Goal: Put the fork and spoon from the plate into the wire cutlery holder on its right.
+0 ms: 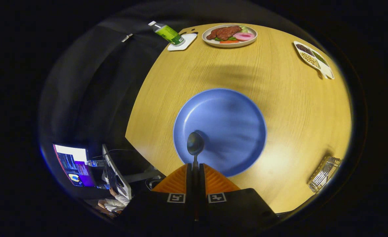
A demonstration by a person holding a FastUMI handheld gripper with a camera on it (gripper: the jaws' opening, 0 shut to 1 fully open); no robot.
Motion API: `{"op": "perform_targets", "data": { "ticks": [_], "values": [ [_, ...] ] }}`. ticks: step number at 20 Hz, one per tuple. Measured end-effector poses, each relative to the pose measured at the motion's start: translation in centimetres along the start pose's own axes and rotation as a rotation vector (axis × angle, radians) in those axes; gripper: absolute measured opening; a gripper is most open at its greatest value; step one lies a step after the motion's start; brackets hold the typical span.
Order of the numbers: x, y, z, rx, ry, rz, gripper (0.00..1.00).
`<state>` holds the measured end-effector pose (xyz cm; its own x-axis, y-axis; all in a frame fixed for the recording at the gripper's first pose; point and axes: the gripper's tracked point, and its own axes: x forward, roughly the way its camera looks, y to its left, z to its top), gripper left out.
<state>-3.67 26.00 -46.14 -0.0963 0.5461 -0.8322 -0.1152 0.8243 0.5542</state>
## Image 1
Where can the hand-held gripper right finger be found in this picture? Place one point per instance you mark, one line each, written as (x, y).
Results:
(223, 210)

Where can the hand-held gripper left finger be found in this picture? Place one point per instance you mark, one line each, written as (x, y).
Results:
(177, 210)

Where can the silver spoon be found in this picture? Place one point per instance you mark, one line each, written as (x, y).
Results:
(195, 144)

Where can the grey laptop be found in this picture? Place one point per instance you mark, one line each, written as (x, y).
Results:
(116, 174)

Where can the blue plate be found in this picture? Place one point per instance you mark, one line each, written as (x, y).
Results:
(230, 128)

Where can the perforated metal tray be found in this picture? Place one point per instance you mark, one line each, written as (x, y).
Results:
(324, 174)

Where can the computer monitor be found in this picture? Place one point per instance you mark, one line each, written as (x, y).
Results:
(73, 164)

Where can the white coaster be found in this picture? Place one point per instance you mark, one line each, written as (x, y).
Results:
(189, 41)

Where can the white divided bean dish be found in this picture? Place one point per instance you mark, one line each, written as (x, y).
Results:
(312, 59)

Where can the plate of toy food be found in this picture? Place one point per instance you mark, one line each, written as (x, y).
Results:
(228, 34)

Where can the green drink bottle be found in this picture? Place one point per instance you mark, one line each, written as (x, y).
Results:
(168, 33)

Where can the silver clip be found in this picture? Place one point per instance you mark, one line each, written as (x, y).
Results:
(127, 37)

